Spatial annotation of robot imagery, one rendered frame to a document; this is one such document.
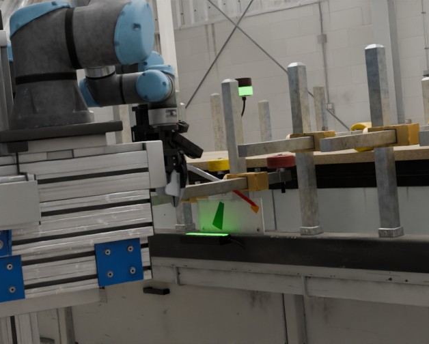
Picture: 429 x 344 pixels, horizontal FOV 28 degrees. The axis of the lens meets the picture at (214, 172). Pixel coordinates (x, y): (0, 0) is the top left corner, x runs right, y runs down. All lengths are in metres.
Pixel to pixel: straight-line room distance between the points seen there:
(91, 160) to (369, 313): 1.18
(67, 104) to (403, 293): 0.99
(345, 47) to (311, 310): 8.03
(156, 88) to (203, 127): 9.81
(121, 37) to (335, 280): 1.00
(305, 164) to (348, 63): 8.28
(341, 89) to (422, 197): 8.28
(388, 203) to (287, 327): 0.73
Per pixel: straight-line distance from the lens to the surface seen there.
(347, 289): 2.27
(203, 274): 2.63
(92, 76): 2.09
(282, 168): 2.51
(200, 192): 2.27
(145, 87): 2.06
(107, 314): 3.45
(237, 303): 2.88
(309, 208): 2.27
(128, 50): 1.59
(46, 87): 1.61
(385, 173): 2.11
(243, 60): 11.39
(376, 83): 2.11
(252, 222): 2.40
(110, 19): 1.59
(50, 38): 1.61
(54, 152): 1.61
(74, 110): 1.61
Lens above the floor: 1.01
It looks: 3 degrees down
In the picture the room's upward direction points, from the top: 6 degrees counter-clockwise
